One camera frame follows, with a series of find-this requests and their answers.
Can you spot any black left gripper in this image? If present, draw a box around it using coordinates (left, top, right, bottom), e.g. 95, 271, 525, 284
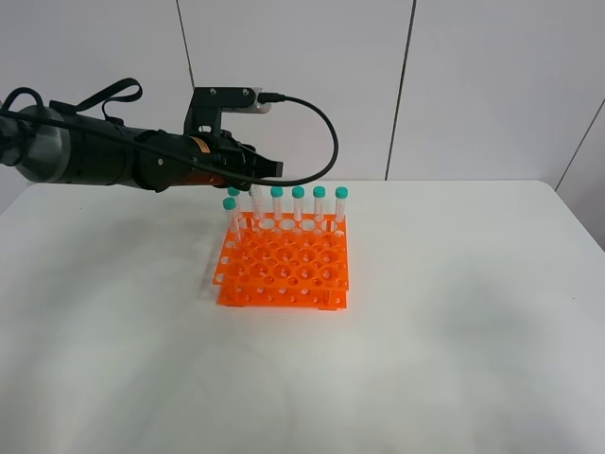
186, 131, 284, 187

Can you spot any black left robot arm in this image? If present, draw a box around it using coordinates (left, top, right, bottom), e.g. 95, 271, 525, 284
1, 106, 283, 192

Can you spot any row tube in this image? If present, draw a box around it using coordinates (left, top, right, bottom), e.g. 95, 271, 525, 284
227, 187, 242, 219
270, 186, 284, 234
291, 186, 305, 235
249, 184, 265, 231
313, 185, 326, 235
335, 186, 349, 230

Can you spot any front left racked tube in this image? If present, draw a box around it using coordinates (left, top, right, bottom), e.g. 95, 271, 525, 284
222, 197, 241, 243

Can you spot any orange test tube rack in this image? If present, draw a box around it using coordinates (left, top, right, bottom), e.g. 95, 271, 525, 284
213, 212, 350, 310

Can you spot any left camera black cable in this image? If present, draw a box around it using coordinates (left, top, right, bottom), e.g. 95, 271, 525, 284
0, 78, 339, 186

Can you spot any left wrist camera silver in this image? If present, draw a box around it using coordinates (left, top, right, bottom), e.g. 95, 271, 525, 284
183, 87, 285, 137

